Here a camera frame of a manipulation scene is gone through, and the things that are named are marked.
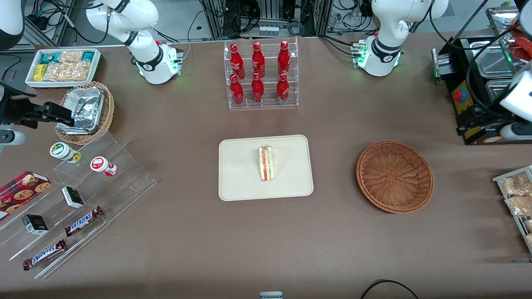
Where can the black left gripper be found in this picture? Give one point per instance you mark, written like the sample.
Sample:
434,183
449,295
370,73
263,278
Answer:
489,116

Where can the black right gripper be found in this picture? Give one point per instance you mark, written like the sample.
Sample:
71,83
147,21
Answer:
13,111

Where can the triangular sandwich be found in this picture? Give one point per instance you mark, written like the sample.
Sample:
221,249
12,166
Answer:
266,164

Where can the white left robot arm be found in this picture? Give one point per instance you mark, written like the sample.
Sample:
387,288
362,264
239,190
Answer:
386,25

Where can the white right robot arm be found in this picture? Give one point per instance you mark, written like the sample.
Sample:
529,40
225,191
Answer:
141,16

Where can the tan oval wicker basket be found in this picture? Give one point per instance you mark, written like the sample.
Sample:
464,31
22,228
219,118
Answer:
109,110

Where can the brown round wicker basket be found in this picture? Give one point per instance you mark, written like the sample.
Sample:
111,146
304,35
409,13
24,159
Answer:
395,176

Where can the beige plastic tray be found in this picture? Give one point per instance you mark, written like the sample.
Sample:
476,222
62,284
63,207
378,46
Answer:
241,168

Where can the aluminium foil container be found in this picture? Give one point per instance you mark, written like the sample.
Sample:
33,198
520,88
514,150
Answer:
85,108

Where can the red round emergency button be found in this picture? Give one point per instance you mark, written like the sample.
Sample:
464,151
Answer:
459,95

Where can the green lid yoghurt cup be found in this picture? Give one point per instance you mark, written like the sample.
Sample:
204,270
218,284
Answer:
61,150

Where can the steel food pan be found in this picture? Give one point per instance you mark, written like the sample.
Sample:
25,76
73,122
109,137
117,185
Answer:
496,89
492,58

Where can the clear bag of crackers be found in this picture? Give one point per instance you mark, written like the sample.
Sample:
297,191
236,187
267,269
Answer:
70,56
68,71

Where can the yellow snack packet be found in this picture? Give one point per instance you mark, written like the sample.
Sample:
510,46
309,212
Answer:
40,72

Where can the teal snack packet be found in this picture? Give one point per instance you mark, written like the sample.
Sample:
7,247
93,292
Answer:
88,56
49,58

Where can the white rectangular snack bin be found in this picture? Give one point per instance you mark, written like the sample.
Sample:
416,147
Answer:
96,68

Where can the black hot food display case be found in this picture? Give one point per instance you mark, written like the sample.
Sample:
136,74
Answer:
459,62

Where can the red lid yoghurt cup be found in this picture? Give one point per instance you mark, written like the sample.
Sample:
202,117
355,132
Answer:
99,164

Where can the grey box with green light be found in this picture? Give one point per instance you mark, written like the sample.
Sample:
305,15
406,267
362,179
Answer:
439,62

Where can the clear bag of fried snacks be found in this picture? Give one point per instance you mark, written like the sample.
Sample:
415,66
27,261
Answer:
517,185
528,225
519,205
529,241

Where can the small black box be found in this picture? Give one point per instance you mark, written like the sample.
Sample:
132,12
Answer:
35,224
73,197

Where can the red cookie box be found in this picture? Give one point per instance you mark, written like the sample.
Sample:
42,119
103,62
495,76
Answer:
20,191

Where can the clear acrylic stepped shelf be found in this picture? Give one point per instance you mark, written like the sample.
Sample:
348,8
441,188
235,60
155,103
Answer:
124,182

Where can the snickers chocolate bar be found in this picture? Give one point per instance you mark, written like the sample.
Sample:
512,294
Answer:
83,221
43,254

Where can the red cola bottle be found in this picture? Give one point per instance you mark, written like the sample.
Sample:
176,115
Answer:
236,92
284,60
258,61
282,89
237,62
257,90

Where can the clear acrylic bottle rack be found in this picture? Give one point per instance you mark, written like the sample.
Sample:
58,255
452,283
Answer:
270,104

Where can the small grey striped object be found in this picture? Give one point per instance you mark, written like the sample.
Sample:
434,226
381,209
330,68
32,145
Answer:
271,295

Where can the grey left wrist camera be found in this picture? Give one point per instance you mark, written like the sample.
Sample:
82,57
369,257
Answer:
517,131

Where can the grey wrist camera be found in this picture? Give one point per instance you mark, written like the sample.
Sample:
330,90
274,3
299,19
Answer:
517,131
11,137

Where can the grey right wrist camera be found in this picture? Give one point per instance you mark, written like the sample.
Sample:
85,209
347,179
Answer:
11,137

